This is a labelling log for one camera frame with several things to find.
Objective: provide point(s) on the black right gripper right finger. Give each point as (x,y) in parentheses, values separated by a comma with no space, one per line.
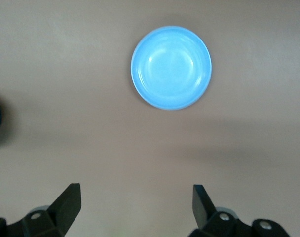
(206,217)

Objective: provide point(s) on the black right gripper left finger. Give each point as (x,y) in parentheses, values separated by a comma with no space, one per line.
(61,217)

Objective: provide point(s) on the brown table cover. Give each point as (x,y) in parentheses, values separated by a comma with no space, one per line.
(150,153)

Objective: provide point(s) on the blue round plate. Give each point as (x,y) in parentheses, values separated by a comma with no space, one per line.
(171,69)

